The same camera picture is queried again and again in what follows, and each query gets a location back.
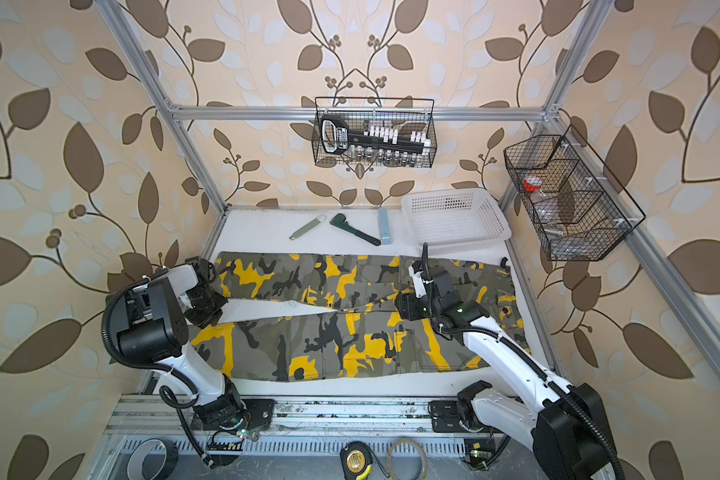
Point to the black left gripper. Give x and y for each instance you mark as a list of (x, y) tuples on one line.
[(203, 322)]

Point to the black wire basket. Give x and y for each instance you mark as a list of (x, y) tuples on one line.
[(580, 213), (406, 114)]

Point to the aluminium frame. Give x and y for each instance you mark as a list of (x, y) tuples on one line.
[(676, 292)]

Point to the yellow tape measure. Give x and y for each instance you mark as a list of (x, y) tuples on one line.
[(356, 461)]

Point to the black wire basket centre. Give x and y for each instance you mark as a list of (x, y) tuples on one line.
[(406, 114)]

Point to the pale green utility knife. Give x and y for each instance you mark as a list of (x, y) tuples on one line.
[(306, 228)]

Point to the black socket set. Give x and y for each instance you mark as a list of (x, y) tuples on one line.
[(337, 137)]

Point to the black wire basket right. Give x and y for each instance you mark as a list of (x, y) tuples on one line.
[(580, 213)]

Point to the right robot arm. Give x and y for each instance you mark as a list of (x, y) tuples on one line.
[(563, 425)]

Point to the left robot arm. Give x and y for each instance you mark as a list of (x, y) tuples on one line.
[(145, 326)]

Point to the light blue sanding block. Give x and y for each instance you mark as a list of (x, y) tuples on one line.
[(384, 226)]

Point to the camouflage trousers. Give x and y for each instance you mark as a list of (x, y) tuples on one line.
[(323, 317)]

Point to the white plastic basket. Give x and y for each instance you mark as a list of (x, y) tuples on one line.
[(451, 221)]

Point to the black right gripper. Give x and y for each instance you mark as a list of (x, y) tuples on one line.
[(407, 305)]

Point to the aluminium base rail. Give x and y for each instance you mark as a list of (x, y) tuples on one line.
[(320, 416)]

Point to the grey tape roll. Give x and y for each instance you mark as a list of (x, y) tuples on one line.
[(153, 459)]

